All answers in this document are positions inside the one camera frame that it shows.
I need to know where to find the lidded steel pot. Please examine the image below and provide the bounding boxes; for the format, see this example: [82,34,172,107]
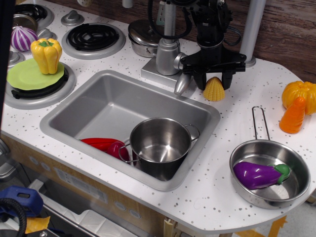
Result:
[128,19,161,58]

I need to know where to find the red toy chili pepper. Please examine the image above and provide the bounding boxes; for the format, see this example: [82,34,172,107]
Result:
[81,138,130,161]

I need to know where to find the orange toy carrot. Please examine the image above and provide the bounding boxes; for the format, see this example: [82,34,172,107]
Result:
[279,97,306,134]

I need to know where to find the steel pot in sink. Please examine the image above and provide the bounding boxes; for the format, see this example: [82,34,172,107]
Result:
[118,118,200,181]

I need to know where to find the yellow toy bell pepper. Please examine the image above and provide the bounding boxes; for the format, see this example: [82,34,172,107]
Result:
[31,39,62,75]

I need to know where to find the back left stove burner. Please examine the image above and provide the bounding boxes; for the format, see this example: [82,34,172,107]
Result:
[14,3,54,32]

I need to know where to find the grey stove knob top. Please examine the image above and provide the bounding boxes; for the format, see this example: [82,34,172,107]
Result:
[61,10,84,26]

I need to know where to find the yellow tape piece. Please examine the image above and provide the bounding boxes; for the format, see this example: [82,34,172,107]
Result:
[25,216,50,234]

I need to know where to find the black braided cable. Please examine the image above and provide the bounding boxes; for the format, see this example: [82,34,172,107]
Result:
[0,197,27,235]

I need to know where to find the grey stove knob middle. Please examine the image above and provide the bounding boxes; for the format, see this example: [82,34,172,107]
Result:
[37,28,57,40]

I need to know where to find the grey support pole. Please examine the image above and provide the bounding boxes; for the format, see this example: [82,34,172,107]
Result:
[239,0,266,68]

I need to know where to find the grey stove knob left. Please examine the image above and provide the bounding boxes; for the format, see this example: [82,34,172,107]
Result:
[8,51,25,69]

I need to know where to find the yellow toy corn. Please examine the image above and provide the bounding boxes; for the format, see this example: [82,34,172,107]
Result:
[203,77,225,101]

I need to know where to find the grey stove knob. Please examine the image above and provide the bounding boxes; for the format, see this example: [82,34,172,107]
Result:
[61,10,84,26]
[37,28,57,40]
[8,51,25,69]

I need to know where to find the toy oven door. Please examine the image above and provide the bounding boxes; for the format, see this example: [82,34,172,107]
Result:
[24,166,164,237]

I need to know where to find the grey toy sink basin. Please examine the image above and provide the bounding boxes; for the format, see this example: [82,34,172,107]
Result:
[40,70,221,191]

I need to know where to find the silver toy faucet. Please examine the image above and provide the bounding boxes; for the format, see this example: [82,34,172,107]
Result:
[141,0,193,96]

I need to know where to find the back right stove burner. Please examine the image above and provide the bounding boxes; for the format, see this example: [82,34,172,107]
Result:
[62,23,125,60]

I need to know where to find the front left stove burner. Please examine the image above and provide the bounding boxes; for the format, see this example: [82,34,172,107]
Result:
[4,61,77,110]

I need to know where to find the orange toy pumpkin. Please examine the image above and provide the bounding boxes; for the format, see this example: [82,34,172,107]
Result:
[281,81,316,115]

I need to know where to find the steel pot lid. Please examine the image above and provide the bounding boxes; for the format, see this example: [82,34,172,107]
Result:
[12,14,38,32]

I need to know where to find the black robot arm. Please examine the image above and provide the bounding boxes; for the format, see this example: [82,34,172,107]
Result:
[172,0,246,90]

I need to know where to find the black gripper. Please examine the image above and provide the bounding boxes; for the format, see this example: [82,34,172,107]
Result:
[180,45,246,90]

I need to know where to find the blue clamp handle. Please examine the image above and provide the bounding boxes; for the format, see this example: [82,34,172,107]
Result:
[0,186,43,217]

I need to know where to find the stove burner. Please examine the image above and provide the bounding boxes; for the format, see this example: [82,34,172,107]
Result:
[4,61,77,110]
[62,23,125,60]
[14,3,54,32]

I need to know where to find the purple toy eggplant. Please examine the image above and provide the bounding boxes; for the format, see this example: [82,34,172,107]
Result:
[233,161,291,190]

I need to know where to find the green toy plate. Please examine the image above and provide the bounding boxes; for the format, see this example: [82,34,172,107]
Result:
[7,59,65,90]

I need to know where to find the steel frying pan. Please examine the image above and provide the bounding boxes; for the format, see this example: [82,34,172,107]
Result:
[229,106,311,210]

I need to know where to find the purple striped toy onion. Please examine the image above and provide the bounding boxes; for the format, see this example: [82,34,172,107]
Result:
[10,26,38,51]

